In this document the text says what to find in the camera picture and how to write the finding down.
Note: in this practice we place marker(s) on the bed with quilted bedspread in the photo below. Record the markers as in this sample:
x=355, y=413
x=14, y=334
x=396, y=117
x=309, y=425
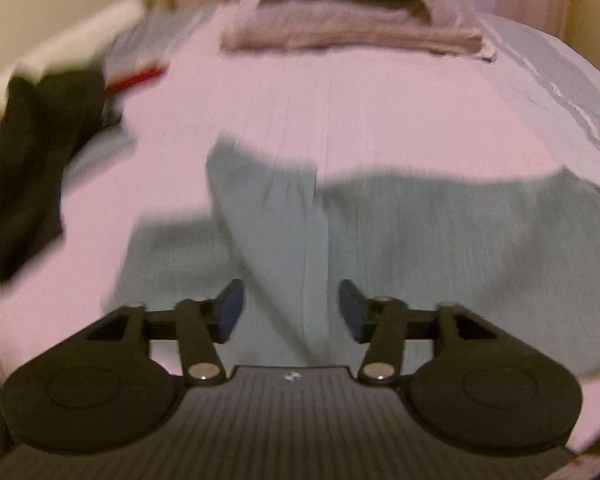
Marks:
x=380, y=110

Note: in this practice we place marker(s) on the grey-blue sweater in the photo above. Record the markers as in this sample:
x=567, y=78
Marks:
x=405, y=240

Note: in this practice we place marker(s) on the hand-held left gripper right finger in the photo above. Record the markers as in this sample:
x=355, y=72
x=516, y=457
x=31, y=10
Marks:
x=352, y=310

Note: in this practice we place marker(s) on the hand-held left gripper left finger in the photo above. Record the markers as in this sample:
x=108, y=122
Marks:
x=230, y=310

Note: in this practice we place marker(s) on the black jacket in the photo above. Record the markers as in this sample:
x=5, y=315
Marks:
x=45, y=160

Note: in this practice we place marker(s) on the red garment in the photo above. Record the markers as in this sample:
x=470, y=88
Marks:
x=140, y=76

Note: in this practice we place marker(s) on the folded purple-grey blanket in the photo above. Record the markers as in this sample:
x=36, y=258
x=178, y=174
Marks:
x=330, y=14

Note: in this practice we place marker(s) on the stack of folded towels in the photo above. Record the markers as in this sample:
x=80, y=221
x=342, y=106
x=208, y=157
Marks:
x=380, y=41

